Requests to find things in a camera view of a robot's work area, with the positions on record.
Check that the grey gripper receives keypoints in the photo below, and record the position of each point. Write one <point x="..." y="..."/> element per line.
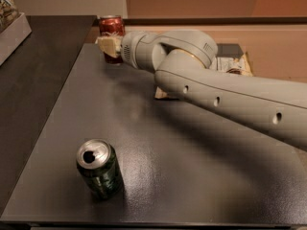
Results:
<point x="129" y="49"/>

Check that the red coke can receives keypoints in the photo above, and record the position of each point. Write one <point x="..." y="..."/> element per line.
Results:
<point x="111" y="25"/>

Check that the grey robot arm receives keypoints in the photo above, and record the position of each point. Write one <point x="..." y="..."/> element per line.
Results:
<point x="180" y="62"/>

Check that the green soda can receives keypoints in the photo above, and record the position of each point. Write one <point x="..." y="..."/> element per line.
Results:
<point x="97" y="163"/>

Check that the white box with snacks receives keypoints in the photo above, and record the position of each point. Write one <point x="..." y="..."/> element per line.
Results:
<point x="14" y="28"/>

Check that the brown chip bag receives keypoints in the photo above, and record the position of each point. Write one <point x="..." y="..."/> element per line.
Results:
<point x="232" y="65"/>

